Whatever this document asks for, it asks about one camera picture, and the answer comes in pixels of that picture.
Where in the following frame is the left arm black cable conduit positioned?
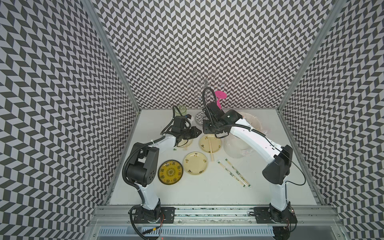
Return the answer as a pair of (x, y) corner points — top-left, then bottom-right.
(121, 105), (184, 240)

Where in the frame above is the cream plate near chopsticks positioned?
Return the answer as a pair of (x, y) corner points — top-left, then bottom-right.
(183, 152), (208, 175)

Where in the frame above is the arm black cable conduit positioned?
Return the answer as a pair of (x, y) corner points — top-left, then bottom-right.
(201, 86), (307, 187)
(121, 105), (184, 240)

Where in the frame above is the cream plate back right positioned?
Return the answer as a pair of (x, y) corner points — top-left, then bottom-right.
(199, 134), (223, 153)

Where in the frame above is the cream plate back left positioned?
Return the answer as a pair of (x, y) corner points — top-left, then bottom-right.
(177, 140), (193, 148)

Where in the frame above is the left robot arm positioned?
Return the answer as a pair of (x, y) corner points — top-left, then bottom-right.
(122, 126), (202, 223)

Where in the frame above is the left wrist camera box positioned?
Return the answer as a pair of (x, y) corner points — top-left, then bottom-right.
(172, 114), (192, 133)

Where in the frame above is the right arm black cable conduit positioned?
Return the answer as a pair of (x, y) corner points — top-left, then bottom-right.
(201, 86), (307, 187)

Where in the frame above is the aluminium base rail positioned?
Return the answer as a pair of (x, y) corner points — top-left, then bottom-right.
(83, 205), (350, 240)

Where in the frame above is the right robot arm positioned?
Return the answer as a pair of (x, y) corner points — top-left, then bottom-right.
(203, 107), (298, 224)

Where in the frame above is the metal cup rack stand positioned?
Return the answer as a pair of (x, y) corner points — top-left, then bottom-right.
(193, 71), (218, 127)

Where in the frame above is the green translucent cup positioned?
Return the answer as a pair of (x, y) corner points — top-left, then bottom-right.
(176, 105), (187, 116)

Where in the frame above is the yellow dark patterned plate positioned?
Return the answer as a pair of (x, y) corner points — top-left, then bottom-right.
(158, 160), (184, 185)

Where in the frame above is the pink plastic goblet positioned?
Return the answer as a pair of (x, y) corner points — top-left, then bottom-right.
(215, 91), (227, 110)

